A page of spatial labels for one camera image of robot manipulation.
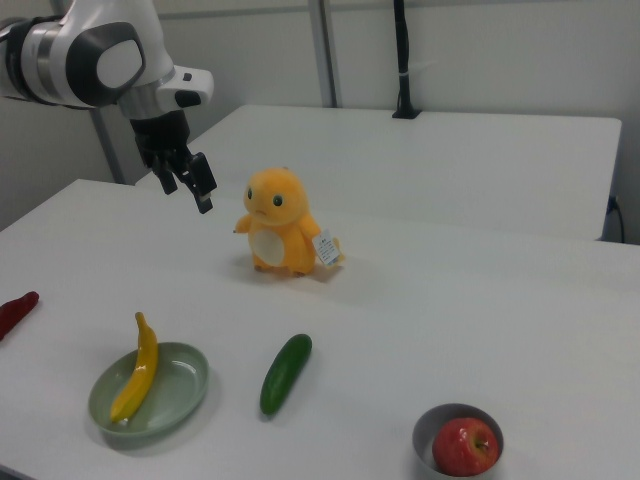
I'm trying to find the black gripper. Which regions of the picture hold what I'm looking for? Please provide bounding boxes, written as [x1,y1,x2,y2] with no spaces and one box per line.
[130,110,219,215]

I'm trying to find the yellow banana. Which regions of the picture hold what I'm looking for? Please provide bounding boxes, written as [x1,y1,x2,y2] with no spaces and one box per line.
[109,311,160,425]

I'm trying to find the pale green plastic plate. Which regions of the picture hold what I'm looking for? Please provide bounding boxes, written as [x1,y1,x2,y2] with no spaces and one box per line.
[88,341,210,440]

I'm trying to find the orange plush toy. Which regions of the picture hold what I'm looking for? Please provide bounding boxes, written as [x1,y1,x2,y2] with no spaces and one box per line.
[233,166,346,278]

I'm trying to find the red chili pepper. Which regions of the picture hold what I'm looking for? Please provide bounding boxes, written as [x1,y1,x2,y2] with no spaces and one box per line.
[0,291,40,342]

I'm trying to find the green cucumber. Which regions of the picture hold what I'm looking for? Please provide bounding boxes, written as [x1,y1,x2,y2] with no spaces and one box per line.
[259,333,313,416]

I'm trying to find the white neighbouring table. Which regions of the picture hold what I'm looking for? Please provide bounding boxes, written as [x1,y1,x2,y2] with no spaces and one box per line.
[134,104,624,242]

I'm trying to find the small metal bowl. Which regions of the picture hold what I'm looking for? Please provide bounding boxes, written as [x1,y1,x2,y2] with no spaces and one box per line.
[412,403,505,480]

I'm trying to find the red apple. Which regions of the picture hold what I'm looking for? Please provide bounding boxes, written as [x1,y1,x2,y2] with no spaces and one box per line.
[431,417,500,477]

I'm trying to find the black camera pole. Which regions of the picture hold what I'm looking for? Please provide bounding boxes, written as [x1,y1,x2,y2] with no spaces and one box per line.
[391,0,423,121]

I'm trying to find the black wall cable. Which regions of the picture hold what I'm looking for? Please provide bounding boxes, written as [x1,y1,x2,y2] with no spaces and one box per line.
[606,193,626,244]

